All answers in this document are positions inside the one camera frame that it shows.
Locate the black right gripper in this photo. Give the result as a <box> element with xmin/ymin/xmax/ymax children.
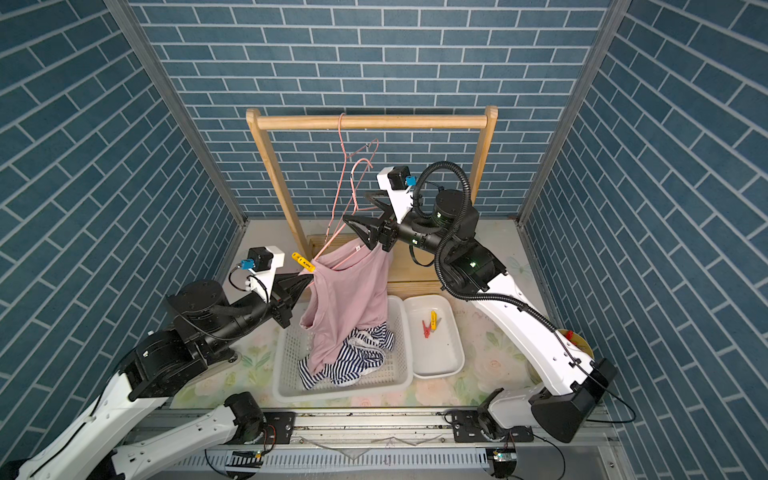
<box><xmin>349</xmin><ymin>195</ymin><xmax>454</xmax><ymax>265</ymax></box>

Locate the pink hanger with pink top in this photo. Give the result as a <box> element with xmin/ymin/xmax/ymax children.
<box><xmin>312</xmin><ymin>153</ymin><xmax>376</xmax><ymax>261</ymax></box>

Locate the yellow clothespin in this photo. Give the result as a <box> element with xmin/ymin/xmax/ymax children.
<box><xmin>429</xmin><ymin>310</ymin><xmax>440</xmax><ymax>332</ymax></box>
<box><xmin>291</xmin><ymin>252</ymin><xmax>316</xmax><ymax>273</ymax></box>

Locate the pink tank top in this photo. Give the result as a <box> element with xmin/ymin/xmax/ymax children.
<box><xmin>300</xmin><ymin>239</ymin><xmax>393</xmax><ymax>375</ymax></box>

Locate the pink wire hanger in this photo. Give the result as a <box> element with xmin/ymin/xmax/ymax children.
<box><xmin>325</xmin><ymin>113</ymin><xmax>380</xmax><ymax>242</ymax></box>

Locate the blue white striped tank top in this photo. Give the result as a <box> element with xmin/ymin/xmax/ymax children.
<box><xmin>298</xmin><ymin>323</ymin><xmax>395</xmax><ymax>390</ymax></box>

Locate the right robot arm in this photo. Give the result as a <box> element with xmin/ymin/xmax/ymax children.
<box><xmin>343</xmin><ymin>161</ymin><xmax>617</xmax><ymax>443</ymax></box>

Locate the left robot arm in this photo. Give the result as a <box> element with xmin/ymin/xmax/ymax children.
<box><xmin>1</xmin><ymin>273</ymin><xmax>313</xmax><ymax>479</ymax></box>

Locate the wooden clothes rack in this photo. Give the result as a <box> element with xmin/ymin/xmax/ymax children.
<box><xmin>246</xmin><ymin>107</ymin><xmax>512</xmax><ymax>301</ymax></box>

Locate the white plastic basket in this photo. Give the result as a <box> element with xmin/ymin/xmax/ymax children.
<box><xmin>272</xmin><ymin>295</ymin><xmax>413</xmax><ymax>403</ymax></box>

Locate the white plastic tray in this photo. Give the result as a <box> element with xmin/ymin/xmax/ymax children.
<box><xmin>404</xmin><ymin>295</ymin><xmax>466</xmax><ymax>379</ymax></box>

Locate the yellow cup with pens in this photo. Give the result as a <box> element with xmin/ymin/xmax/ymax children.
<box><xmin>559</xmin><ymin>329</ymin><xmax>595</xmax><ymax>359</ymax></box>

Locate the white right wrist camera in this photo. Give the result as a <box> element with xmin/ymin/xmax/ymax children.
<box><xmin>377</xmin><ymin>165</ymin><xmax>416</xmax><ymax>223</ymax></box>

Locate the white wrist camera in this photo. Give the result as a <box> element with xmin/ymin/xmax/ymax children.
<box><xmin>377</xmin><ymin>165</ymin><xmax>416</xmax><ymax>223</ymax></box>
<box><xmin>233</xmin><ymin>246</ymin><xmax>285</xmax><ymax>301</ymax></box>

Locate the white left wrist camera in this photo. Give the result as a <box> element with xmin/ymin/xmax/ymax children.
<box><xmin>233</xmin><ymin>246</ymin><xmax>285</xmax><ymax>301</ymax></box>

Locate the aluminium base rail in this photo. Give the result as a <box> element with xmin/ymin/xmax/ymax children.
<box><xmin>168</xmin><ymin>407</ymin><xmax>633</xmax><ymax>479</ymax></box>

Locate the aluminium corner post right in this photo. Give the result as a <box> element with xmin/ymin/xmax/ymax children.
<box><xmin>517</xmin><ymin>0</ymin><xmax>631</xmax><ymax>228</ymax></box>

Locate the aluminium corner post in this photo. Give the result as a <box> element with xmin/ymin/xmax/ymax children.
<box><xmin>517</xmin><ymin>0</ymin><xmax>631</xmax><ymax>228</ymax></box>
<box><xmin>105</xmin><ymin>0</ymin><xmax>247</xmax><ymax>229</ymax></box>

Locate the aluminium corner post left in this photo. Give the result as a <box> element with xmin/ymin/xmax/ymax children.
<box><xmin>105</xmin><ymin>0</ymin><xmax>247</xmax><ymax>229</ymax></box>

